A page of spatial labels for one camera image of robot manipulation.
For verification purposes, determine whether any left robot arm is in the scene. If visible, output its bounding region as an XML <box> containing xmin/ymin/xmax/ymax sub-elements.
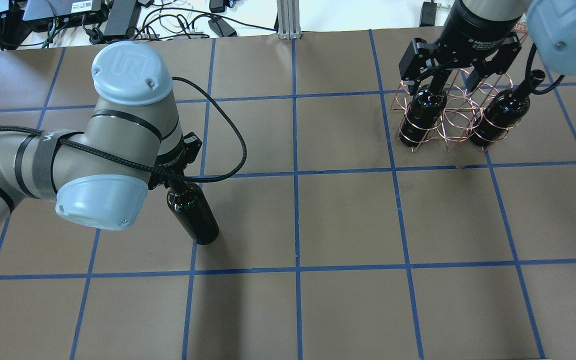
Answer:
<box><xmin>0</xmin><ymin>41</ymin><xmax>198</xmax><ymax>231</ymax></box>

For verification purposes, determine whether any black power adapter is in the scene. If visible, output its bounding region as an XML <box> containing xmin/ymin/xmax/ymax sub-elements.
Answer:
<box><xmin>102</xmin><ymin>0</ymin><xmax>141</xmax><ymax>42</ymax></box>

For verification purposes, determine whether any dark glass wine bottle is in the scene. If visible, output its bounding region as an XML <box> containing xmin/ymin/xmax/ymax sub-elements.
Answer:
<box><xmin>166</xmin><ymin>180</ymin><xmax>220</xmax><ymax>246</ymax></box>

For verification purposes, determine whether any dark bottle in basket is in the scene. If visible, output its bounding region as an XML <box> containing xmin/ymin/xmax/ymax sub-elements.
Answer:
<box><xmin>468</xmin><ymin>69</ymin><xmax>546</xmax><ymax>148</ymax></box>
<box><xmin>398</xmin><ymin>71</ymin><xmax>450</xmax><ymax>149</ymax></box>

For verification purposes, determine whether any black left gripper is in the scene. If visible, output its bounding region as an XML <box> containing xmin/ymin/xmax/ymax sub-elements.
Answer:
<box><xmin>147</xmin><ymin>132</ymin><xmax>202</xmax><ymax>191</ymax></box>

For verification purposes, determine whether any black braided cable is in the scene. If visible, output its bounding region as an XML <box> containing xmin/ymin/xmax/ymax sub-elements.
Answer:
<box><xmin>0</xmin><ymin>76</ymin><xmax>247</xmax><ymax>184</ymax></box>

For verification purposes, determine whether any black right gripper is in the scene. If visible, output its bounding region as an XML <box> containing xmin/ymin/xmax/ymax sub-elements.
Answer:
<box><xmin>398</xmin><ymin>10</ymin><xmax>522</xmax><ymax>95</ymax></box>

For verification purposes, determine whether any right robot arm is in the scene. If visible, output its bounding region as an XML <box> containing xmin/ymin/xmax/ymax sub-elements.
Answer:
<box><xmin>398</xmin><ymin>0</ymin><xmax>576</xmax><ymax>92</ymax></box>

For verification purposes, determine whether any copper wire wine basket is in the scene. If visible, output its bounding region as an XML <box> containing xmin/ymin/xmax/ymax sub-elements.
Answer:
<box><xmin>391</xmin><ymin>20</ymin><xmax>534</xmax><ymax>152</ymax></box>

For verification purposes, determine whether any aluminium frame post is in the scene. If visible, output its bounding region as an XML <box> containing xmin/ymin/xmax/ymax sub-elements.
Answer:
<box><xmin>276</xmin><ymin>0</ymin><xmax>303</xmax><ymax>40</ymax></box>

